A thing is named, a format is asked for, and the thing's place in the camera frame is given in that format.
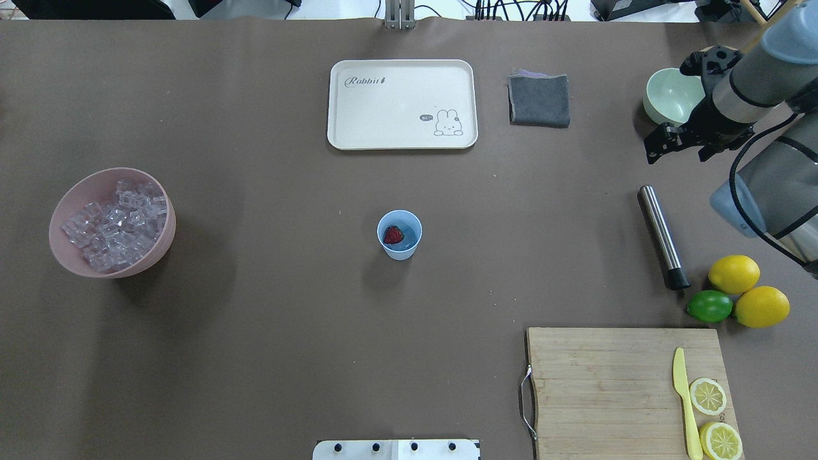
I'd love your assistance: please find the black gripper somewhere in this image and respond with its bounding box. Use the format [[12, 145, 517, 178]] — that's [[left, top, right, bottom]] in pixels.
[[643, 96, 755, 165]]

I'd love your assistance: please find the steel muddler black tip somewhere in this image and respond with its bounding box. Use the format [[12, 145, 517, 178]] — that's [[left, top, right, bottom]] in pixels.
[[637, 185, 691, 291]]

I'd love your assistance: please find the red strawberry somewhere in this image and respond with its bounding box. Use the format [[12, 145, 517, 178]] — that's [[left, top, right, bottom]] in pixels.
[[381, 226, 405, 245]]

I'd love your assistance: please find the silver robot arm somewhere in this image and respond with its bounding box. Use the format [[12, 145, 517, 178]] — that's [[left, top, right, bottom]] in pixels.
[[644, 1, 817, 276]]

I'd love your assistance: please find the wooden cup tree stand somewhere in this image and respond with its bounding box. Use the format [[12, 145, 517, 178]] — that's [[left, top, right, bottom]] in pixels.
[[695, 1, 804, 54]]

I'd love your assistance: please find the light blue plastic cup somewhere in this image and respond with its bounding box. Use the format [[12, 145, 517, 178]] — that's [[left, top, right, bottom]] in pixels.
[[377, 210, 423, 260]]

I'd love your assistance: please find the pink bowl of ice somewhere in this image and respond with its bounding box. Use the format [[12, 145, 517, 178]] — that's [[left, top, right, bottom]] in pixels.
[[49, 168, 176, 279]]

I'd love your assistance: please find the green ceramic bowl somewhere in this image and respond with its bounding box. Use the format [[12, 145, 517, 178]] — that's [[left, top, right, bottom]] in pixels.
[[642, 69, 705, 127]]

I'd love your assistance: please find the yellow lemon far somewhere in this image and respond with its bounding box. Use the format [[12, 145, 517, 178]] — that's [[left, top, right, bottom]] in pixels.
[[707, 254, 760, 295]]

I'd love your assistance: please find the yellow lemon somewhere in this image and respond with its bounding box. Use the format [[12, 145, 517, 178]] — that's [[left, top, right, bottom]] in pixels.
[[733, 286, 791, 328], [707, 254, 760, 295]]

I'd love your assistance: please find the grey folded cloth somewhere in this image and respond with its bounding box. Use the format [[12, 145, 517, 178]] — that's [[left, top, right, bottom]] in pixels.
[[507, 69, 571, 128]]

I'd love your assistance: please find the green lime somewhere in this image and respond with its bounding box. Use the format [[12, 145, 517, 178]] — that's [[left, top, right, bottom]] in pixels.
[[686, 290, 734, 323]]

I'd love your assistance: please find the yellow lemon near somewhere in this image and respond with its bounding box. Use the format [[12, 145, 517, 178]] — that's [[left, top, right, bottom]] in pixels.
[[733, 286, 791, 328]]

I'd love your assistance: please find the yellow plastic knife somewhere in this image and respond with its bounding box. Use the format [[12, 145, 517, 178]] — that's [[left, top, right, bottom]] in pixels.
[[672, 348, 704, 459]]

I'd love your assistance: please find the lemon slice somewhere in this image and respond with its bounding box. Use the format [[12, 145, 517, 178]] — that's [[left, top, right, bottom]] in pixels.
[[699, 422, 744, 459], [689, 378, 727, 416]]

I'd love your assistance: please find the wooden cutting board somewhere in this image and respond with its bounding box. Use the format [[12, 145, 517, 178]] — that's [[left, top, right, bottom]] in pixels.
[[525, 327, 730, 459]]

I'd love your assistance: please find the cream rabbit tray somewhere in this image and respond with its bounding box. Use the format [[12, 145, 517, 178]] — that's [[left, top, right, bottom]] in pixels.
[[327, 60, 479, 151]]

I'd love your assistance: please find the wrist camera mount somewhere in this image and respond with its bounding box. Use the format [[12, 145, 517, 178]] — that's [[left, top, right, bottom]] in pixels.
[[679, 45, 744, 96]]

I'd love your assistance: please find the aluminium frame post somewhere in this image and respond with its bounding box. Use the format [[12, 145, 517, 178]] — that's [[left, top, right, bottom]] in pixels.
[[383, 0, 417, 30]]

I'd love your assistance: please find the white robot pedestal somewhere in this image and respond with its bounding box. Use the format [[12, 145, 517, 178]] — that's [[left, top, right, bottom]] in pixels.
[[312, 438, 481, 459]]

